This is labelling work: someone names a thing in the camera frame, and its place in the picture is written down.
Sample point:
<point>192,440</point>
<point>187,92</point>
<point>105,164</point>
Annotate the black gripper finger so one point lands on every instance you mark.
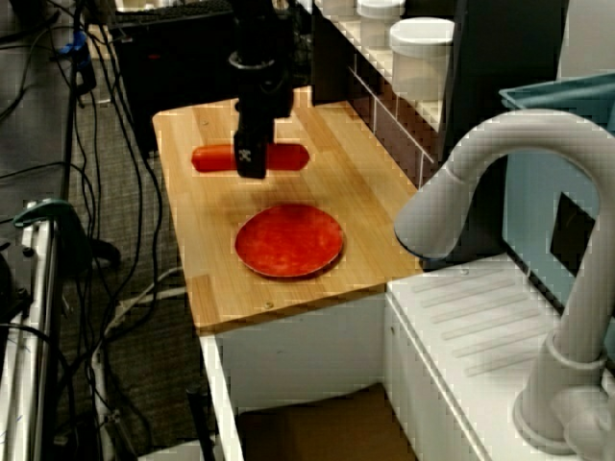
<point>271,132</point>

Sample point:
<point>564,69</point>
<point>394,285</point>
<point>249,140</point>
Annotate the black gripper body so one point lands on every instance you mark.
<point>266,93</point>

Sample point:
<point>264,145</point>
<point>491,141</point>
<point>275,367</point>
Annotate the black gripper finger with logo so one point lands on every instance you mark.
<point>251,156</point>

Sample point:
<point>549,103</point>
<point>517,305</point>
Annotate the red toy sausage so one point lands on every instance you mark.
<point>214,158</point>

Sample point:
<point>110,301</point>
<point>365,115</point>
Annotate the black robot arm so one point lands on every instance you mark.
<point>259,26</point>

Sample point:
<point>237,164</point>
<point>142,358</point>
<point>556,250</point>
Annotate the red round plate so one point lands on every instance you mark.
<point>290,247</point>

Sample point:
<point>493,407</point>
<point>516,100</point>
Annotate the black backsplash panel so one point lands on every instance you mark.
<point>331,57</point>

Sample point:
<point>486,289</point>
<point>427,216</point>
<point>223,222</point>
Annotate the black computer case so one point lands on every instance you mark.
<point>173,81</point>

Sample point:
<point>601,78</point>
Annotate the black keyboard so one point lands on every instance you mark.
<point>178,10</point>

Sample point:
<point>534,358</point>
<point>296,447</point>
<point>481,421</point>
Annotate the small white lidded container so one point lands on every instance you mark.
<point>377,21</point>

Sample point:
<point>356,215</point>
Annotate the large white lidded container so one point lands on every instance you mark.
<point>420,57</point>

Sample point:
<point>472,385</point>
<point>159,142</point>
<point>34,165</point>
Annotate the black vertical stand pole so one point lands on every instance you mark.
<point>76,125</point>

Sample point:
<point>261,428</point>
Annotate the blue tape piece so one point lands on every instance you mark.
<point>74,42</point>

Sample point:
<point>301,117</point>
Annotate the green clamp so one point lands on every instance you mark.
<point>45,211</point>

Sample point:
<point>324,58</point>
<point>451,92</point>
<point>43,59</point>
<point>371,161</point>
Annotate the tall dark side panel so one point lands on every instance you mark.
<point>504,53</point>

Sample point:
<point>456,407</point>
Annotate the white toy sink counter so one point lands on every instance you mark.
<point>475,336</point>

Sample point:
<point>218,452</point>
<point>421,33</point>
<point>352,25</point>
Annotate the teal plastic bin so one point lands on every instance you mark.
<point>562,98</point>

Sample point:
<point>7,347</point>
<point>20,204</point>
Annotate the grey toy faucet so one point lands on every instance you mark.
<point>552,249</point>

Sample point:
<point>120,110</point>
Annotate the white shelf with rail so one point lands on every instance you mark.
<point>384,91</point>

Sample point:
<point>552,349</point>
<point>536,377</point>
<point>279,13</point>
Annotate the white metal frame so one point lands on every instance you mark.
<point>41,336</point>

